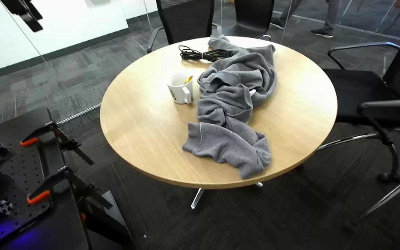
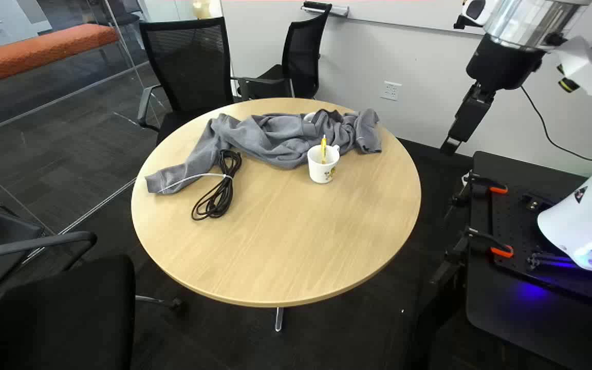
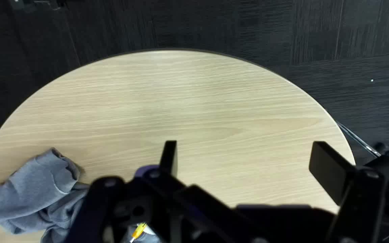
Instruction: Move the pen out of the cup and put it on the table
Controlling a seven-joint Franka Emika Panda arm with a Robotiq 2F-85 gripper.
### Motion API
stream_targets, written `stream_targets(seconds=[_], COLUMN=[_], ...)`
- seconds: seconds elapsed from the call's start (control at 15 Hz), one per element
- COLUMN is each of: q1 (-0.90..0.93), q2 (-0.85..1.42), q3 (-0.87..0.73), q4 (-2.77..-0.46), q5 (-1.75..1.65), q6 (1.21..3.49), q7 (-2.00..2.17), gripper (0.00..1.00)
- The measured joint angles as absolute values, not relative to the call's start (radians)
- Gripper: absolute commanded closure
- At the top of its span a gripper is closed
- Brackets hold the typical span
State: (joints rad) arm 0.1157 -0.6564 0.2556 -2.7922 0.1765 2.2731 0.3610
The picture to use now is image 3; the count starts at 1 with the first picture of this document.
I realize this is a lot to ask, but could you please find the grey cloth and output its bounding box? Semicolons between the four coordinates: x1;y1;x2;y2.
0;147;92;243

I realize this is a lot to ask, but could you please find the yellow pen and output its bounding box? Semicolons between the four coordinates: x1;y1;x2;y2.
129;222;147;243

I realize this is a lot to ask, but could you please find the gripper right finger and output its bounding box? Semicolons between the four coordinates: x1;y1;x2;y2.
309;141;389;243

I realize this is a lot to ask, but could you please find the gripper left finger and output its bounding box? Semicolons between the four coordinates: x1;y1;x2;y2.
66;140;245;243

